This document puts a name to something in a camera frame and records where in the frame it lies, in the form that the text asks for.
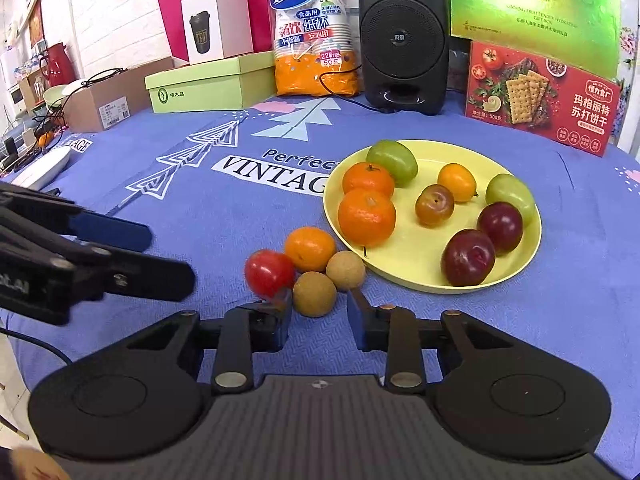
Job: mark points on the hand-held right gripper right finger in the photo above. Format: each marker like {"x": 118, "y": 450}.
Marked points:
{"x": 356, "y": 316}

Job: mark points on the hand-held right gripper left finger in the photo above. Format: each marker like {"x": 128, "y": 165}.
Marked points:
{"x": 272, "y": 327}

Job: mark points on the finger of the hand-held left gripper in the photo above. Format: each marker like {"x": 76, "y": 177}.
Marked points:
{"x": 150, "y": 280}
{"x": 110, "y": 231}

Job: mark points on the brown longan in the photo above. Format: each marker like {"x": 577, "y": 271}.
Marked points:
{"x": 346, "y": 270}
{"x": 314, "y": 293}

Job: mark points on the red tomato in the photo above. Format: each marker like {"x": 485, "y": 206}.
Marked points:
{"x": 269, "y": 272}

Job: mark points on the yellow plastic plate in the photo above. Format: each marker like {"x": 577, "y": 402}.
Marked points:
{"x": 415, "y": 265}

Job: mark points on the orange tangerine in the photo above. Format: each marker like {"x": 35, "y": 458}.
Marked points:
{"x": 366, "y": 216}
{"x": 310, "y": 248}
{"x": 368, "y": 178}

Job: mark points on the dark red plum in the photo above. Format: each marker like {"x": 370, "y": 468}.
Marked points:
{"x": 500, "y": 227}
{"x": 467, "y": 257}

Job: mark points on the brownish red plum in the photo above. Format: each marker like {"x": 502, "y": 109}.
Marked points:
{"x": 434, "y": 205}

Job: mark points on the large green plum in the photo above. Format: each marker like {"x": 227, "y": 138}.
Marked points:
{"x": 392, "y": 161}

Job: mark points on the small yellow-orange citrus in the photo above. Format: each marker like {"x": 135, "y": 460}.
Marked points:
{"x": 456, "y": 181}

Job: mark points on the small green plum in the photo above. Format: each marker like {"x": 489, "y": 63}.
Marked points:
{"x": 512, "y": 192}

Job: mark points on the person's right hand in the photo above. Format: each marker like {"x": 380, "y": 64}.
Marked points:
{"x": 35, "y": 466}

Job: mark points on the blue printed tablecloth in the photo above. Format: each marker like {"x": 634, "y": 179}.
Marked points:
{"x": 210, "y": 220}

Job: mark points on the white oblong object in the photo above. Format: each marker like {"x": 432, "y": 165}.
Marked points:
{"x": 42, "y": 167}

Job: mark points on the cardboard box with label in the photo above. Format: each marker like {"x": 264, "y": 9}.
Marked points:
{"x": 105, "y": 105}

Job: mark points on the pale green bowl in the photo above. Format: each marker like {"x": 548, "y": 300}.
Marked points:
{"x": 52, "y": 96}

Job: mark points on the white bowl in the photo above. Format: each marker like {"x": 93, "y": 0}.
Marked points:
{"x": 71, "y": 87}

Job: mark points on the red jug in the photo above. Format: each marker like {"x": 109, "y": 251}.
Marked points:
{"x": 60, "y": 67}

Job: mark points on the light green lidded box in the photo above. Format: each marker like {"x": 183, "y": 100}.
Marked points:
{"x": 210, "y": 87}

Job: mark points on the white box with cup print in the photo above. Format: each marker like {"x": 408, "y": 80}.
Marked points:
{"x": 217, "y": 25}

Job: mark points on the orange paper cup pack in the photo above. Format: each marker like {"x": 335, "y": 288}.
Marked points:
{"x": 310, "y": 35}

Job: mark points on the black speaker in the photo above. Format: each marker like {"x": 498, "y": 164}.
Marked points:
{"x": 402, "y": 35}

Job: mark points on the red cracker box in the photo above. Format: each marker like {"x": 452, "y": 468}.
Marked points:
{"x": 545, "y": 95}

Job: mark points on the shiny green gift box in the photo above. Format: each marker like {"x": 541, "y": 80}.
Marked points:
{"x": 535, "y": 5}

